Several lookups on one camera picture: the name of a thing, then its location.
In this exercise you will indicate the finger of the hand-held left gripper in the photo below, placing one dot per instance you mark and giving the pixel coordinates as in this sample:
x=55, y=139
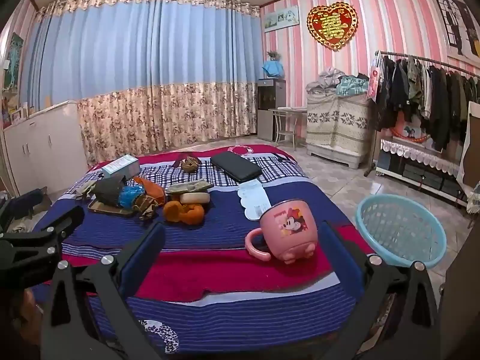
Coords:
x=71, y=215
x=26, y=200

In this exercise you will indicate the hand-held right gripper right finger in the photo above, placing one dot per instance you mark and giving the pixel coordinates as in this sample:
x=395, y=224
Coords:
x=339, y=260

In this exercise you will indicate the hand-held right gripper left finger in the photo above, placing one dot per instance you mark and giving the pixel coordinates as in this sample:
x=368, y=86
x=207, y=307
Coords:
x=144, y=257

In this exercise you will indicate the black cloth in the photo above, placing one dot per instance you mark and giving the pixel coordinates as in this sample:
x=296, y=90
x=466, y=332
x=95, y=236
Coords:
x=107, y=191

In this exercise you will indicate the blue plastic bag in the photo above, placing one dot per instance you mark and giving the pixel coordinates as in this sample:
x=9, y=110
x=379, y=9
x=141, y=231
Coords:
x=130, y=197

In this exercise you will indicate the light blue plastic basket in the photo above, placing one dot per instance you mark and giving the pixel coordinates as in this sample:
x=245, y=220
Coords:
x=397, y=228

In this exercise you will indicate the brown paper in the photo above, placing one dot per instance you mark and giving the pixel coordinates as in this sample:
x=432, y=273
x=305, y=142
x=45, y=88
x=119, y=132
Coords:
x=190, y=165

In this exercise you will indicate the white scalloped card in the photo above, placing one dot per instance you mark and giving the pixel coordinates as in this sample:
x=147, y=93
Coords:
x=253, y=200

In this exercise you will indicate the beige crumpled cloth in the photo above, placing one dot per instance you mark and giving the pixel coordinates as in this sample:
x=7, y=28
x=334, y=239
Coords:
x=85, y=188

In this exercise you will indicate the brown tray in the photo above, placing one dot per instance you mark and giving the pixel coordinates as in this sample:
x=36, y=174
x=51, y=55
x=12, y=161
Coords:
x=103, y=209

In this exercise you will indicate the brown crumpled wrapper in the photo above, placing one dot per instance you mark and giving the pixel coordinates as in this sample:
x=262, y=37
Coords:
x=148, y=208

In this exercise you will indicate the orange round lid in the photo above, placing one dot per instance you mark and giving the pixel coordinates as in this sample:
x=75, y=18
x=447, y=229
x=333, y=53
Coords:
x=176, y=212

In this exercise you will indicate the white cabinet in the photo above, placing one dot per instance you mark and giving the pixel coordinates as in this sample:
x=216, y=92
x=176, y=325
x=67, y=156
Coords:
x=48, y=146

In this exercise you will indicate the pink cartoon cup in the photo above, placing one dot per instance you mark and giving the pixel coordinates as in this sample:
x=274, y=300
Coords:
x=288, y=228

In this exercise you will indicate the orange plastic bag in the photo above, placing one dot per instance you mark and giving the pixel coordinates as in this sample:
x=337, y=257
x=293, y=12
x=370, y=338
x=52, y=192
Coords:
x=153, y=193

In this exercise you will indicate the teal cardboard box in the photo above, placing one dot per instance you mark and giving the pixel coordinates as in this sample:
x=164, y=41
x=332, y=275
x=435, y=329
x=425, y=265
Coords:
x=120, y=165

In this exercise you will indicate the beige round lid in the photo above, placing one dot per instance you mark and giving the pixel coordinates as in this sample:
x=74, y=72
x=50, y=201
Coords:
x=195, y=198

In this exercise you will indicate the camouflage patterned pouch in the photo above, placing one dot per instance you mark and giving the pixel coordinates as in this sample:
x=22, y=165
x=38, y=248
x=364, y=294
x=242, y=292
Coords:
x=189, y=187

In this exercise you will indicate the cluster of small ornaments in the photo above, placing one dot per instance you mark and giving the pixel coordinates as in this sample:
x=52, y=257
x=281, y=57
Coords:
x=15, y=114

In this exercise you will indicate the striped blue red blanket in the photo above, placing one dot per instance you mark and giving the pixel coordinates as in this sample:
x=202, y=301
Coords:
x=225, y=307

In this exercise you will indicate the black zip case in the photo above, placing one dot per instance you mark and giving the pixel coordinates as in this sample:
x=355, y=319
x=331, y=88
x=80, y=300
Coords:
x=236, y=165

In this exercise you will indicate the lace covered low shelf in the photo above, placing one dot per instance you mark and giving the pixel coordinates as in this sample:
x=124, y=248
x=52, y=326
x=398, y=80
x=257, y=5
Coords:
x=412, y=150

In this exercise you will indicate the patterned cloth covered cabinet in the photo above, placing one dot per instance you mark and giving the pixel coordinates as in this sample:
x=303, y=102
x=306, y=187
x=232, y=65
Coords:
x=337, y=123

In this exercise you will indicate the cartoon printed cushion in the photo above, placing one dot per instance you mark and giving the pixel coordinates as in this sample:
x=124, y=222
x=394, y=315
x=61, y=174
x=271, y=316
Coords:
x=410, y=132

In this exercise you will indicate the blue fringed patterned cloth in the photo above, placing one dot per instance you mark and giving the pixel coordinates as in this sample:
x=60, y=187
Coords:
x=474, y=198

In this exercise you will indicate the small white table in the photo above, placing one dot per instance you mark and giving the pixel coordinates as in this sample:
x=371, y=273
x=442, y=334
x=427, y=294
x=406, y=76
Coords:
x=287, y=111

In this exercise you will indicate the blue and floral curtain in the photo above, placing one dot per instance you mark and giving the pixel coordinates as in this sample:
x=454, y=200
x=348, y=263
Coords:
x=131, y=63

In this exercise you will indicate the grey water dispenser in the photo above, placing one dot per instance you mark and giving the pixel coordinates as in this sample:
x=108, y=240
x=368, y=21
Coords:
x=270, y=108

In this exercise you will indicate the brown folding board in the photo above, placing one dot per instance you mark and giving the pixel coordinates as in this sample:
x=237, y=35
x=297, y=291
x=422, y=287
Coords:
x=471, y=146

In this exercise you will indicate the teal clothes pile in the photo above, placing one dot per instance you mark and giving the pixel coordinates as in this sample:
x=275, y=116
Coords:
x=352, y=85

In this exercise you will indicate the grey clothes pile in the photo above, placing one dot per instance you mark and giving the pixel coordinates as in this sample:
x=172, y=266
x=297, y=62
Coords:
x=326, y=78

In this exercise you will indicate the row of hanging clothes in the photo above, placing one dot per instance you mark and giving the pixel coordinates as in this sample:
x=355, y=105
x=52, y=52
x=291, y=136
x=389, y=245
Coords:
x=438, y=97

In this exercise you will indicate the blue vase with dried plant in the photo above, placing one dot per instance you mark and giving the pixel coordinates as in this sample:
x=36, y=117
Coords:
x=273, y=67

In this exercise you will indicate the metal clothes rack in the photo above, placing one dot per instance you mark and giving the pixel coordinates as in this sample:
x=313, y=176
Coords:
x=420, y=57

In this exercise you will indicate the green wall poster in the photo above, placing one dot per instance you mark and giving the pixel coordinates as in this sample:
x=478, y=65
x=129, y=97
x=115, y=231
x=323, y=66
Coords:
x=14, y=63

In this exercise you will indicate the red heart wall decoration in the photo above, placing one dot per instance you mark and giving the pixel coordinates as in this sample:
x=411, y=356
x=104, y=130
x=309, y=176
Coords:
x=332, y=26

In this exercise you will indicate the landscape wall picture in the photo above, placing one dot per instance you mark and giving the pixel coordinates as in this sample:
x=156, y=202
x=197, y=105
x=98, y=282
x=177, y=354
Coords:
x=281, y=18

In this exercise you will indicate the black silhouette wall poster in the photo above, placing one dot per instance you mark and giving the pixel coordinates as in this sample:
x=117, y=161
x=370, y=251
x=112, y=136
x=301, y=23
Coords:
x=455, y=26

